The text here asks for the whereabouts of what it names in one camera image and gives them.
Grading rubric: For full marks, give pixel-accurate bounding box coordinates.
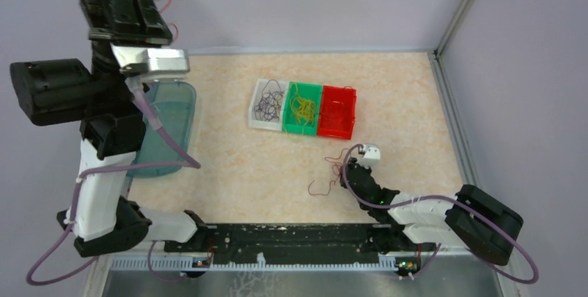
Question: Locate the coloured wire bundle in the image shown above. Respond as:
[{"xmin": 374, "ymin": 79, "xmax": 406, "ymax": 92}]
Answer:
[{"xmin": 307, "ymin": 147, "xmax": 351, "ymax": 198}]

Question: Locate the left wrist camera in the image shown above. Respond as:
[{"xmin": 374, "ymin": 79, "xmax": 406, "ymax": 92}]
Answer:
[{"xmin": 111, "ymin": 44, "xmax": 190, "ymax": 83}]

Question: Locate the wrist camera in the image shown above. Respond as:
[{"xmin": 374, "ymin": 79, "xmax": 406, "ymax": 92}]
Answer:
[
  {"xmin": 111, "ymin": 44, "xmax": 190, "ymax": 83},
  {"xmin": 357, "ymin": 144, "xmax": 381, "ymax": 169}
]

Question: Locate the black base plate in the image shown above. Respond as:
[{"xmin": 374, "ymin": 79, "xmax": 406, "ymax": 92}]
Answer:
[{"xmin": 164, "ymin": 223, "xmax": 435, "ymax": 265}]

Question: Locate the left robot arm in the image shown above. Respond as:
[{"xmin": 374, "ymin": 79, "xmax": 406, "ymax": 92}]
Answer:
[{"xmin": 10, "ymin": 0, "xmax": 208, "ymax": 257}]

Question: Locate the yellow wire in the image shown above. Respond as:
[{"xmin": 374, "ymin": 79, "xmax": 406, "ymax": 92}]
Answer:
[{"xmin": 285, "ymin": 84, "xmax": 320, "ymax": 133}]

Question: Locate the teal translucent tray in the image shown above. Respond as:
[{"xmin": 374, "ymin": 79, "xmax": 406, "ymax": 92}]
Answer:
[{"xmin": 133, "ymin": 82, "xmax": 197, "ymax": 164}]

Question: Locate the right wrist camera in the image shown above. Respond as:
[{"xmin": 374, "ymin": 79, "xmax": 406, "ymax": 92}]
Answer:
[{"xmin": 357, "ymin": 144, "xmax": 381, "ymax": 169}]

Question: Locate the purple wire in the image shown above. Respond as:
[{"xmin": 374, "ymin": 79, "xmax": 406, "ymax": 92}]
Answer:
[{"xmin": 253, "ymin": 79, "xmax": 286, "ymax": 122}]

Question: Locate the green plastic bin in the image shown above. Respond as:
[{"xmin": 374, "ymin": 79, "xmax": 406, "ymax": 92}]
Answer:
[{"xmin": 282, "ymin": 82, "xmax": 323, "ymax": 136}]

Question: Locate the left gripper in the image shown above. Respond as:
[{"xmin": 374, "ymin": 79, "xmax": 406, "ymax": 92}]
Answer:
[{"xmin": 77, "ymin": 0, "xmax": 173, "ymax": 103}]

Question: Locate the white plastic bin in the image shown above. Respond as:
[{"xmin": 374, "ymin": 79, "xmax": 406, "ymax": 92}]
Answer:
[{"xmin": 248, "ymin": 78, "xmax": 291, "ymax": 132}]

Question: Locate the red plastic bin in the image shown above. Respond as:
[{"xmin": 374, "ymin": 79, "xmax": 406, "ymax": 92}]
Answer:
[{"xmin": 317, "ymin": 85, "xmax": 356, "ymax": 140}]

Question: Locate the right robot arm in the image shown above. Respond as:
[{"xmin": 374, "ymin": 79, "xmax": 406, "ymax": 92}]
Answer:
[{"xmin": 340, "ymin": 158, "xmax": 524, "ymax": 266}]

